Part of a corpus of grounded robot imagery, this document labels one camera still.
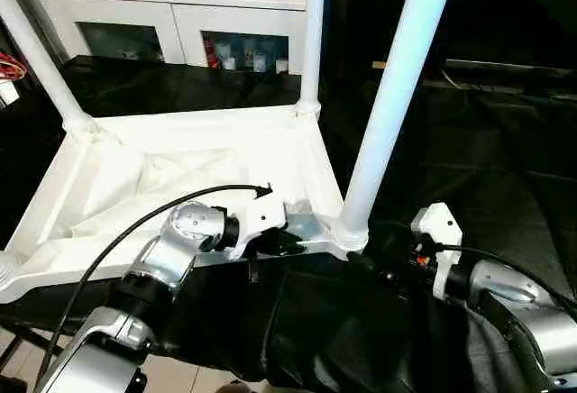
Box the black metal stand leg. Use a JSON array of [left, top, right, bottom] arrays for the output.
[[0, 324, 48, 379]]

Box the black plastic table mat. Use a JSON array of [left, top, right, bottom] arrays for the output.
[[0, 50, 577, 393]]

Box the white plastic table top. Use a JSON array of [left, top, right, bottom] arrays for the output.
[[0, 103, 371, 306]]

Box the white glass-door cabinet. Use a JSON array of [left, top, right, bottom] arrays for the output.
[[41, 0, 331, 74]]

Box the red wire bundle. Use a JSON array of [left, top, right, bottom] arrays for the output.
[[0, 50, 27, 84]]

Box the white plastic table leg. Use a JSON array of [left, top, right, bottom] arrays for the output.
[[0, 251, 19, 293], [334, 0, 462, 253], [295, 0, 328, 118], [0, 0, 96, 134]]

